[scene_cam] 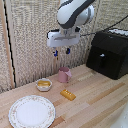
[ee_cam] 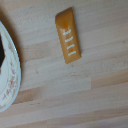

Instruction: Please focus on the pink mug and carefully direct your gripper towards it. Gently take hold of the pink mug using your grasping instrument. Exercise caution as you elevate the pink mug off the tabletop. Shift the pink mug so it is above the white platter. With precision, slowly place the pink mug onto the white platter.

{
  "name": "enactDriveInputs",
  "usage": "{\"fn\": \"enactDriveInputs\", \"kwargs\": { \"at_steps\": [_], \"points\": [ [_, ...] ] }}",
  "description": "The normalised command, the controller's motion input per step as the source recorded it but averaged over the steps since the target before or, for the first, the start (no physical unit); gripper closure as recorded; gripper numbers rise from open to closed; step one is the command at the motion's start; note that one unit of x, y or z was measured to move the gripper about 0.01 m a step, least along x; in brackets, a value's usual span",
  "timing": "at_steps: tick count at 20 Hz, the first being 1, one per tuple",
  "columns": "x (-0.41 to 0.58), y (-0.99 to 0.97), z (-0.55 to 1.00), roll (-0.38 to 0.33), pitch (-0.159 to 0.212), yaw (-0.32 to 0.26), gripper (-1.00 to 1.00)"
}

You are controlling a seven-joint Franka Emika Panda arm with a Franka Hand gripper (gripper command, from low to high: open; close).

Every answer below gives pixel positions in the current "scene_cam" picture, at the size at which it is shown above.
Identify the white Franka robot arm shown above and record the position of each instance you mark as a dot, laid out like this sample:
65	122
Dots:
74	13

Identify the yellow butter block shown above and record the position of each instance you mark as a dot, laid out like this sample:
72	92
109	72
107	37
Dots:
68	94

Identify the pink mug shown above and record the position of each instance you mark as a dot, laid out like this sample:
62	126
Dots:
64	74

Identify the small white bowl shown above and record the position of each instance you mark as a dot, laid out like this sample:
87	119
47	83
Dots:
44	85

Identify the white floral-rimmed plate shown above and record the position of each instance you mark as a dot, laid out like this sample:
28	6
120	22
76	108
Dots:
32	111

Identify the black box appliance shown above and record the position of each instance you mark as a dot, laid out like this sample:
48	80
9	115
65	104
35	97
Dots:
110	55

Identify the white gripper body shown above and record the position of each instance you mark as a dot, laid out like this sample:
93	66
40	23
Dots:
63	38

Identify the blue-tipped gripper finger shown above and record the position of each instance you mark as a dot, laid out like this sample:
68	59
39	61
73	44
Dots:
68	51
56	52

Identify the yellow food in bowl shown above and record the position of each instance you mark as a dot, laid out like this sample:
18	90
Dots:
43	83

